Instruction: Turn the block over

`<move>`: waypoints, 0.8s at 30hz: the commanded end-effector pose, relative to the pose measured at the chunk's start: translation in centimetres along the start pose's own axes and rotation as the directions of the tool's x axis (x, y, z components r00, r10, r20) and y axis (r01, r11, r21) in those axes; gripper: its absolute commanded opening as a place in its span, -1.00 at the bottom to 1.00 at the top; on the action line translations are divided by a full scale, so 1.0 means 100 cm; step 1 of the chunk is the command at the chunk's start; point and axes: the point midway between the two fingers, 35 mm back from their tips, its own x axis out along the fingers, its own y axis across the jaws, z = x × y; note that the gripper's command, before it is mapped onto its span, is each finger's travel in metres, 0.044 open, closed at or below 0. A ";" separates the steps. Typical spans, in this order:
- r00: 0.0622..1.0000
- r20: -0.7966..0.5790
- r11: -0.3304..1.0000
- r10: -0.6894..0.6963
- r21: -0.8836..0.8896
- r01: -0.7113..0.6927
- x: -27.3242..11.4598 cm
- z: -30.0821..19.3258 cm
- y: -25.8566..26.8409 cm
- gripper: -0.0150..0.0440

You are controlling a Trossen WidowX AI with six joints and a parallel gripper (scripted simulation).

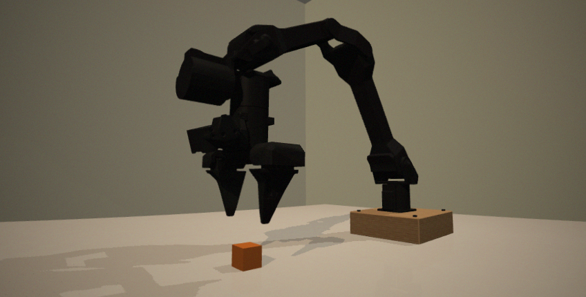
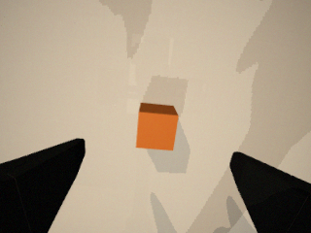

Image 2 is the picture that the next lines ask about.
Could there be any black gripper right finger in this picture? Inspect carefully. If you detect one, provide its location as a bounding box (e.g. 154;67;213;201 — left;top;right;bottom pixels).
229;151;311;233

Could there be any orange block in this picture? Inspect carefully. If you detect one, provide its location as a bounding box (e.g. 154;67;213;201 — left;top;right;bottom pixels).
136;102;179;151

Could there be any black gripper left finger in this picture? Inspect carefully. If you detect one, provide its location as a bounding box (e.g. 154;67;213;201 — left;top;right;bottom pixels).
0;139;86;233

